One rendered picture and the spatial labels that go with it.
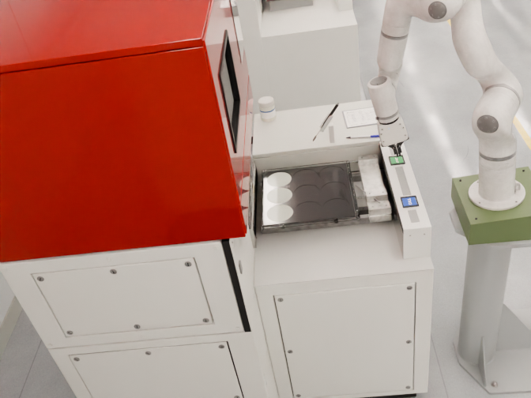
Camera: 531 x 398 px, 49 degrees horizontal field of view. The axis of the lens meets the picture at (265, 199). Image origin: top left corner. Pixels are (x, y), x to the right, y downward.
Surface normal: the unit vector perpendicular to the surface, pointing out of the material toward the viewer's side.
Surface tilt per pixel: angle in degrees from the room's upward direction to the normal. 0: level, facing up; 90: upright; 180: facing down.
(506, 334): 90
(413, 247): 90
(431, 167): 0
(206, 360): 90
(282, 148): 0
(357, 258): 0
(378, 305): 90
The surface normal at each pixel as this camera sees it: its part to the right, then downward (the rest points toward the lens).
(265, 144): -0.15, -0.78
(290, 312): 0.00, 0.62
